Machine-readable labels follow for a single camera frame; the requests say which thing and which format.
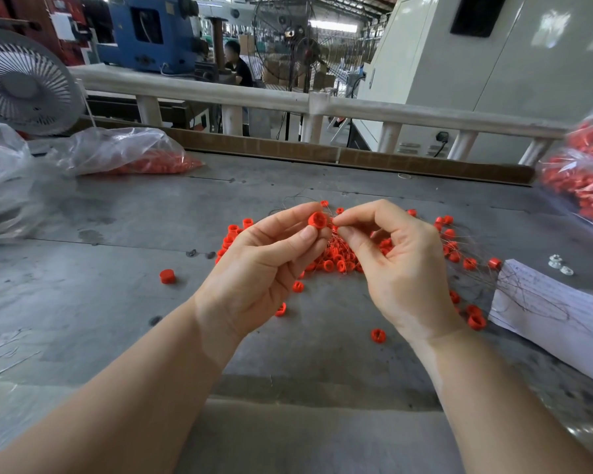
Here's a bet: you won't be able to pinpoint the person's left hand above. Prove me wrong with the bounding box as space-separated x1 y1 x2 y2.
192 201 332 369

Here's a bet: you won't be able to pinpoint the person's right hand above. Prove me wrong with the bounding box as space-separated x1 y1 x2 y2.
331 199 468 346

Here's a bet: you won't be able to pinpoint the clear bag with red pieces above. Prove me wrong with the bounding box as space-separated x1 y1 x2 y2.
47 127 205 176

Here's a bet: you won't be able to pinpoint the large clear bag red pieces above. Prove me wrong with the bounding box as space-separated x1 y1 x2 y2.
536 88 593 233

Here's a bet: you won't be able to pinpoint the large grey machine cabinet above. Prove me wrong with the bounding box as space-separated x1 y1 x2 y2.
354 0 593 164

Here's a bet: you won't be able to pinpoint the crumpled clear plastic bag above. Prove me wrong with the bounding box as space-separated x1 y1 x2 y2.
0 113 53 240

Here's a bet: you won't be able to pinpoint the black pedestal fan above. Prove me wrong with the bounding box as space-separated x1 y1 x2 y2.
289 34 324 142

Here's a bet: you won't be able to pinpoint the white metal railing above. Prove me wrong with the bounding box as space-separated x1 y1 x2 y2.
69 63 575 166

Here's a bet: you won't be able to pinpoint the bundle of thin metal wires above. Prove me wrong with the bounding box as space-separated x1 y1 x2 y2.
267 202 500 317

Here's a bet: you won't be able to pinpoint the pile of red plastic rings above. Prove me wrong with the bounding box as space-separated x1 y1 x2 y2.
214 200 503 344

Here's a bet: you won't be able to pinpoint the person's left forearm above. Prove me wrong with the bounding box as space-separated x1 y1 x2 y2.
0 301 239 474

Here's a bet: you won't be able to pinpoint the person's right forearm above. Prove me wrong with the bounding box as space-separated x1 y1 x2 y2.
415 325 593 474

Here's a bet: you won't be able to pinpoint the brown wooden board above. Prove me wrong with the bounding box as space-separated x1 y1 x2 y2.
74 117 535 186

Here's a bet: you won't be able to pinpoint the white desk fan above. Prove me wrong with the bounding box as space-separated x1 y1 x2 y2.
0 29 85 137

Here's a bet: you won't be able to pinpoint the blue industrial machine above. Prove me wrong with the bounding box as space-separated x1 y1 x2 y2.
95 0 205 75

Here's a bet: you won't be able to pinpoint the white paper sheet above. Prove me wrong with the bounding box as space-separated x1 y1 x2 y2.
489 258 593 389

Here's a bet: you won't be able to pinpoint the red industrial machine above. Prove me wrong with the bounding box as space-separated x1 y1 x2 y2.
0 0 85 65

